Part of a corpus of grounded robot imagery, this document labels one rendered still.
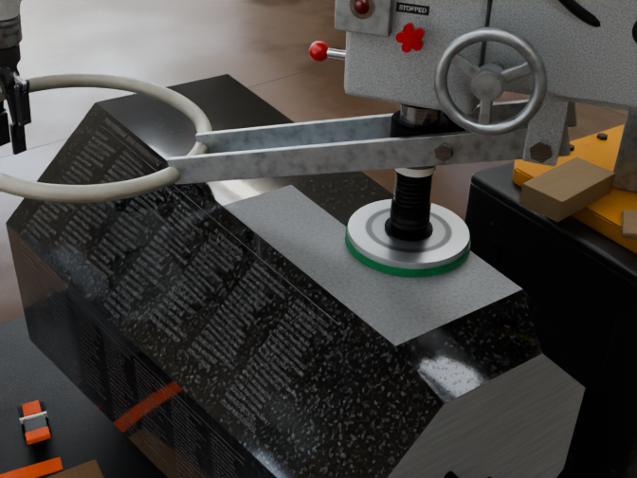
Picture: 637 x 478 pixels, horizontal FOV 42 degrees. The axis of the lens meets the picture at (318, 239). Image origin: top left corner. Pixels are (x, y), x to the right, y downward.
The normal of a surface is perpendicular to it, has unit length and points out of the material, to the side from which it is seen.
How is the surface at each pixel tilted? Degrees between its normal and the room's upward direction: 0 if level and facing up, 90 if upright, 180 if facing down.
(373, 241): 0
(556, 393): 90
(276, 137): 90
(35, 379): 0
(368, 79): 90
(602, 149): 0
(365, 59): 90
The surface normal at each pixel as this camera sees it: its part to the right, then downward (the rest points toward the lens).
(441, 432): 0.56, 0.46
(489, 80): -0.34, 0.50
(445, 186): 0.03, -0.84
